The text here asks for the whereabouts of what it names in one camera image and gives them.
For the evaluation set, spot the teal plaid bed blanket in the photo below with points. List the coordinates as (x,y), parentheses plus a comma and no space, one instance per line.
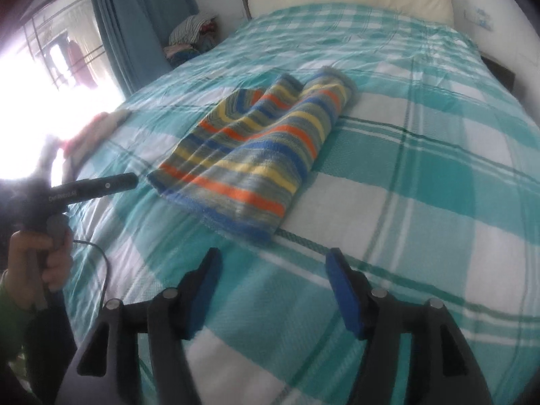
(422,177)

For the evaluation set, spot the person's left hand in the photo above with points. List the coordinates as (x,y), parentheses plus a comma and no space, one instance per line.
(50,268)

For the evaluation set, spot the blue curtain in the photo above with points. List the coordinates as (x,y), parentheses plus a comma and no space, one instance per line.
(135,21)

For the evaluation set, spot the pink cloth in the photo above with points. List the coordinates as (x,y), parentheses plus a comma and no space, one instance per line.
(90,133)

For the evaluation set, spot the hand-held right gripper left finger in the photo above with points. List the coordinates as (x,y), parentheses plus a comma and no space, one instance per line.
(207,295)

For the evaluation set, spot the striped knit sweater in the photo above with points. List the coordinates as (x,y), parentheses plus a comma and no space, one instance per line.
(253,164)

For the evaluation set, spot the pile of mixed clothes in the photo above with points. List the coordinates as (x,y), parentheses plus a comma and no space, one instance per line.
(192,36)

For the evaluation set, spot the window with metal grille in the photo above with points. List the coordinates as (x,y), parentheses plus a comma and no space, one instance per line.
(63,46)

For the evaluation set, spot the dark nightstand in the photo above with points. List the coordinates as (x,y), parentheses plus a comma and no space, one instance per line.
(500,74)

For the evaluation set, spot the wall socket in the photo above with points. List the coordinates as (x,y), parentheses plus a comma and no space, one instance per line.
(481,17)

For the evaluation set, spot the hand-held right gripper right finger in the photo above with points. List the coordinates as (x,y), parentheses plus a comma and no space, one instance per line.
(344,291)

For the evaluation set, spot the person's left forearm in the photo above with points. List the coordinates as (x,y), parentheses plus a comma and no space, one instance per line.
(12,316)

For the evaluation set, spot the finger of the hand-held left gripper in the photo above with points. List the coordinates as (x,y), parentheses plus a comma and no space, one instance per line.
(121,182)

